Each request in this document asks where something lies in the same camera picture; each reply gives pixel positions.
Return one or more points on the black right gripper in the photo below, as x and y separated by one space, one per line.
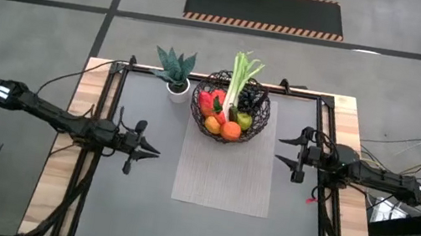
314 157

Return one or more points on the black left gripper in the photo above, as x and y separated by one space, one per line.
128 141

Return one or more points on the yellow-green apple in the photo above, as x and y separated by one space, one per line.
244 121

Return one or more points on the orange fruit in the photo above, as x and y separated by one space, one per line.
230 131

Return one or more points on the black grapes bunch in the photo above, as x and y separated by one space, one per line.
248 98

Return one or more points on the yellow orange mango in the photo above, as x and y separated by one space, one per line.
212 125

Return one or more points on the red bell pepper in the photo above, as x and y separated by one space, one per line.
205 103

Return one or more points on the red carrot with green leaves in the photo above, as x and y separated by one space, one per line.
220 117

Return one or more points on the white green leek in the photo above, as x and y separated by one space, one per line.
235 84

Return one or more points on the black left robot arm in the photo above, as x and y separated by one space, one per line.
65 122

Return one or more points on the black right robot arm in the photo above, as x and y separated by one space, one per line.
379 178

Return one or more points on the small red tag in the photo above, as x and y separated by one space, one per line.
311 200

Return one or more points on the grey woven placemat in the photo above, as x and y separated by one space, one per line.
227 171

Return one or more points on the green plant in white pot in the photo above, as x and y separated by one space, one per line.
176 68

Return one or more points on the white box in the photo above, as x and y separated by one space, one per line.
389 222

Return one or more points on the black hazard-striped floor mat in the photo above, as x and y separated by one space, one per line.
265 10

